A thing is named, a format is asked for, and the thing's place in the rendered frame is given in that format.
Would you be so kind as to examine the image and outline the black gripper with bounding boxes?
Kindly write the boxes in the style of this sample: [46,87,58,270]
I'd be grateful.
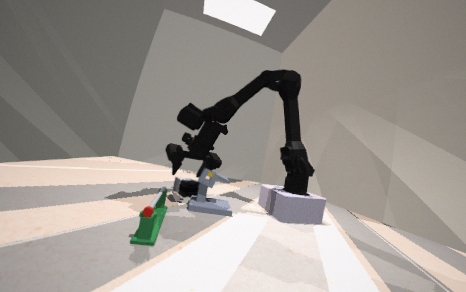
[166,135,222,178]

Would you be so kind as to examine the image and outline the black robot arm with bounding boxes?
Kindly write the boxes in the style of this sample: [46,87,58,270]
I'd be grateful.
[177,69,315,196]

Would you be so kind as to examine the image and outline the grey metal rod with red cap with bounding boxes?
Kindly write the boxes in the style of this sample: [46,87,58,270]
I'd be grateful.
[142,186,166,218]

